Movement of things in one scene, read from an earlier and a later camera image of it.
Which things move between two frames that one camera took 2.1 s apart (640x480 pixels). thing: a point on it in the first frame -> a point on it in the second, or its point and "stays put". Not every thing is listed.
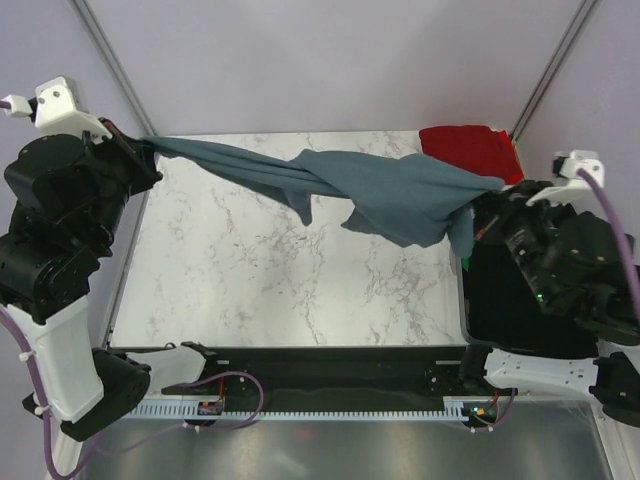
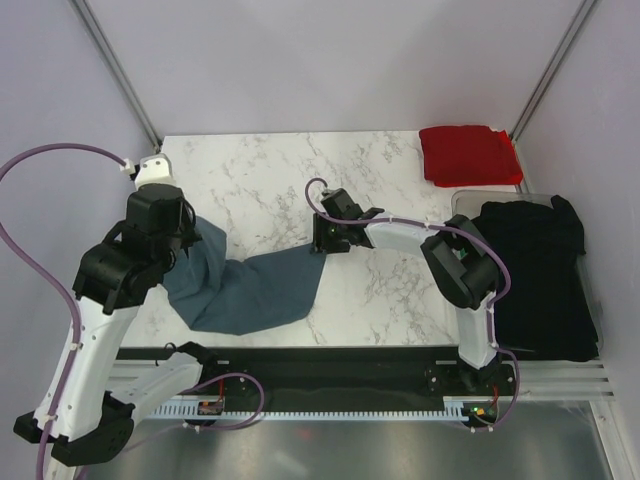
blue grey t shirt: (415, 200) -> (215, 294)
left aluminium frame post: (107, 49) stays put
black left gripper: (143, 154) -> (191, 234)
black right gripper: (491, 210) -> (320, 240)
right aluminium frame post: (586, 7) stays put
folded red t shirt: (476, 148) stays put
